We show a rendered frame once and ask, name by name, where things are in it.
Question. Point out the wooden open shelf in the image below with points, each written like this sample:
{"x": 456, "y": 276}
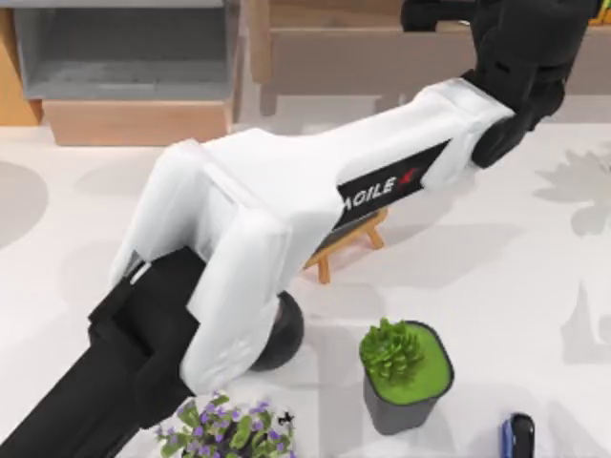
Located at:
{"x": 363, "y": 57}

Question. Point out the green plant in grey pot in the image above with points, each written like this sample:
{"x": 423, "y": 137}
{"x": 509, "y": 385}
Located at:
{"x": 406, "y": 377}

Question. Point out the small blackboard on wooden easel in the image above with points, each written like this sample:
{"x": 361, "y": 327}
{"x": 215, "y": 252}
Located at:
{"x": 355, "y": 234}

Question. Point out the blue and black stapler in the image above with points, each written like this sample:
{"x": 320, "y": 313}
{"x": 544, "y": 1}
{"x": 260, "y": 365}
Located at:
{"x": 518, "y": 436}

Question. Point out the purple flower plant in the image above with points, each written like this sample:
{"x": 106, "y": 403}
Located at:
{"x": 224, "y": 429}

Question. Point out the round black plant pot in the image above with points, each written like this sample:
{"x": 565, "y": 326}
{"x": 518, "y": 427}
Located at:
{"x": 286, "y": 339}

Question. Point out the grey pierced drawer inside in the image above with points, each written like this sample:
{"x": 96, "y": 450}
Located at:
{"x": 119, "y": 52}

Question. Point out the pale wooden drawer front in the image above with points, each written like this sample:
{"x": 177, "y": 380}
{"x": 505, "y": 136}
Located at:
{"x": 133, "y": 121}

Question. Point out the yellow and green item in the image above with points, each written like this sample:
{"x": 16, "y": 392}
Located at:
{"x": 601, "y": 12}

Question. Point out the wooden cupboard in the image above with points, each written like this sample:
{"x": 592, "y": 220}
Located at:
{"x": 16, "y": 76}

